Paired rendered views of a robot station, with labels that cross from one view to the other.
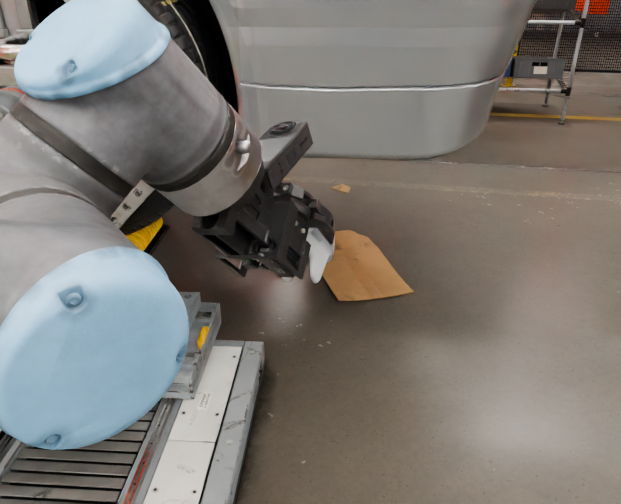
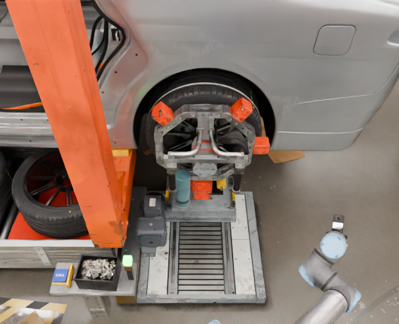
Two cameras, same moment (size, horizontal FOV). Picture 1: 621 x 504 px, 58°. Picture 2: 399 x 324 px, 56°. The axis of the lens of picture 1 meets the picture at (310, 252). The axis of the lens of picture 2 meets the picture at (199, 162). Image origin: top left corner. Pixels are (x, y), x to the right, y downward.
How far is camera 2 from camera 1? 1.45 m
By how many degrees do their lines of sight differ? 21
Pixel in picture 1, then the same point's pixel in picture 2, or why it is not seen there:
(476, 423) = not seen: hidden behind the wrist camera
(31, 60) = (326, 251)
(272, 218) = not seen: hidden behind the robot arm
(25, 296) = (353, 302)
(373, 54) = (329, 124)
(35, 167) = (327, 267)
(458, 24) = (361, 116)
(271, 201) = not seen: hidden behind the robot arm
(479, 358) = (336, 191)
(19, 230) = (346, 291)
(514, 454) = (351, 235)
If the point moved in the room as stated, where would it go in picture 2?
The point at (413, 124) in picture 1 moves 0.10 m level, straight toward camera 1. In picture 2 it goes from (337, 142) to (340, 154)
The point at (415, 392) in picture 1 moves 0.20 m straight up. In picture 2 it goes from (313, 209) to (320, 194)
